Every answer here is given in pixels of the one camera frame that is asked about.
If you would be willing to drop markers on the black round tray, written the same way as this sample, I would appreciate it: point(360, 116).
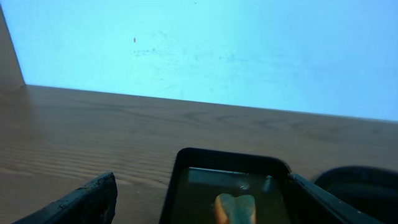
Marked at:
point(370, 190)

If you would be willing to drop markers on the black rectangular water tray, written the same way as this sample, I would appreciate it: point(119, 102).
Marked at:
point(200, 175)

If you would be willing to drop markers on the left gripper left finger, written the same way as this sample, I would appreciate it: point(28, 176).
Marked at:
point(95, 202)

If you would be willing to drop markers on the orange green scrub sponge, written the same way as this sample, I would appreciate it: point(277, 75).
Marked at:
point(235, 210)

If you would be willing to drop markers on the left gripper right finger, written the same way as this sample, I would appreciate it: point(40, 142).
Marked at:
point(308, 203)

